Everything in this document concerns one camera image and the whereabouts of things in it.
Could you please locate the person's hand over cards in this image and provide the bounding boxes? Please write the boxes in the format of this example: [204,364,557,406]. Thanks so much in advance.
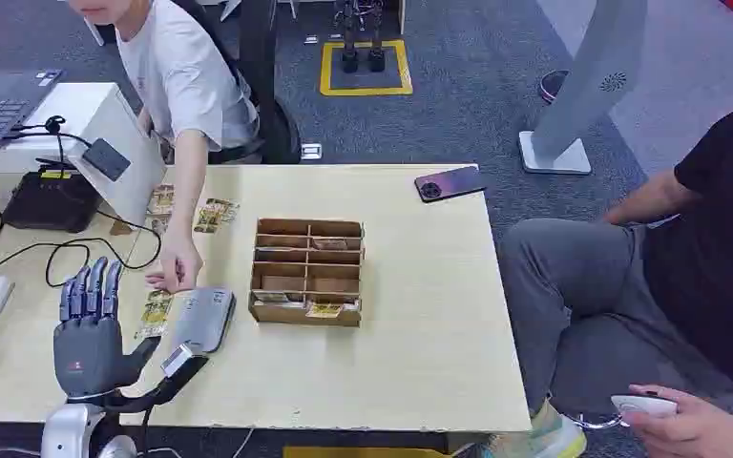
[144,230,205,296]

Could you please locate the person's hand holding remote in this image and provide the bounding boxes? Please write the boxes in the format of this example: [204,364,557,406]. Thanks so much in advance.
[618,384,733,458]

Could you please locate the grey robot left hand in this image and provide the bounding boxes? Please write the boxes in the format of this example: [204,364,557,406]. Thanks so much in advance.
[52,256,162,402]

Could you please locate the yellow printed card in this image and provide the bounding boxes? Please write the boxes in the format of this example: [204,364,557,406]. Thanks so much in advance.
[134,288,176,341]

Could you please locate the white remote control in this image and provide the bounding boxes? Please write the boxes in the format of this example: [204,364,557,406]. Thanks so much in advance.
[610,394,681,419]

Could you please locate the printed card pair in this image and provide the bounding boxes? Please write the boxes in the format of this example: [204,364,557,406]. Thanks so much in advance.
[192,197,241,236]

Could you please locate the grey flat card reader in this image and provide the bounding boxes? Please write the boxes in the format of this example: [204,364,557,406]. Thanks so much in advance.
[172,286,238,356]

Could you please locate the printed card stack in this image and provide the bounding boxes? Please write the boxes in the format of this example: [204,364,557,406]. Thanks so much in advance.
[146,183,177,237]

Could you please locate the black power adapter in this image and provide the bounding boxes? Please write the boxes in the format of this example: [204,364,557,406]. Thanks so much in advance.
[81,137,133,183]

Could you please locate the wooden compartment card box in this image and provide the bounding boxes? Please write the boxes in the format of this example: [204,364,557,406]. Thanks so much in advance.
[247,217,367,329]

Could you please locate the black router box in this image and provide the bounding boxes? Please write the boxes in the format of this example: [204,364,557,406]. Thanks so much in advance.
[1,169,103,235]

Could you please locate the yellow green sneaker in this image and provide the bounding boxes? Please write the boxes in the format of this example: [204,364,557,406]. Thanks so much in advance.
[464,399,589,458]

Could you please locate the person sitting beside desk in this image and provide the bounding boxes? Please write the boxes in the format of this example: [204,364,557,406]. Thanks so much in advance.
[497,91,733,458]

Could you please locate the yellow card in box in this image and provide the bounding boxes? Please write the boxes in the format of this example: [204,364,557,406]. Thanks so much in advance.
[304,302,345,320]

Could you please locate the black office chair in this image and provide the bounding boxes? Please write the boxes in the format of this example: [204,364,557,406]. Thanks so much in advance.
[170,0,304,167]

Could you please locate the white box stand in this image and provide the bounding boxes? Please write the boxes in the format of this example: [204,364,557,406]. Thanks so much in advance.
[0,81,167,227]

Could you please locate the person in seat across desk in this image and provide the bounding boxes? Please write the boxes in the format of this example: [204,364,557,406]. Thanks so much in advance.
[64,0,262,296]

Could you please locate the grey laptop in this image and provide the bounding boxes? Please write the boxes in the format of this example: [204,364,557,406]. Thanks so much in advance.
[0,68,66,152]

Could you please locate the yellow strip under desk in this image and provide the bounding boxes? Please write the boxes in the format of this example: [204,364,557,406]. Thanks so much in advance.
[282,446,451,458]

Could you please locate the black robot legs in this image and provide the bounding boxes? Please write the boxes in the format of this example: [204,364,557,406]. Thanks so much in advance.
[332,0,387,74]

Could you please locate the dark purple smartphone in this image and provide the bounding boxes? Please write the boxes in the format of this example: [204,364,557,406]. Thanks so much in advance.
[413,165,489,205]

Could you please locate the white pillar stand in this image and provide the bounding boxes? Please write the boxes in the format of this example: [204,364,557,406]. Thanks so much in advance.
[517,0,650,177]

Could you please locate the dark round floor object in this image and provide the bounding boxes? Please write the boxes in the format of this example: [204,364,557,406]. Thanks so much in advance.
[538,69,572,106]

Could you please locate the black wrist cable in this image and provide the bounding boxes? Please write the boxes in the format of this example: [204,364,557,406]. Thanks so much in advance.
[101,353,210,458]

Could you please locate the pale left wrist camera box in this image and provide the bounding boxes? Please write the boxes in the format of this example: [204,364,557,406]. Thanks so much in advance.
[159,343,195,379]

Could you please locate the metal key ring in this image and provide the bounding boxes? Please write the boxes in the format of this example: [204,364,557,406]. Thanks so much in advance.
[570,411,624,432]

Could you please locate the long black looped cable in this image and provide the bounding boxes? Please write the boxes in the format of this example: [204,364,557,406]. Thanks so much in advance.
[0,207,163,290]

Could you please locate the black cable with round clip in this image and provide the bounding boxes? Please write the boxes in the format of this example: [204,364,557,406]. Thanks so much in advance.
[0,114,94,180]

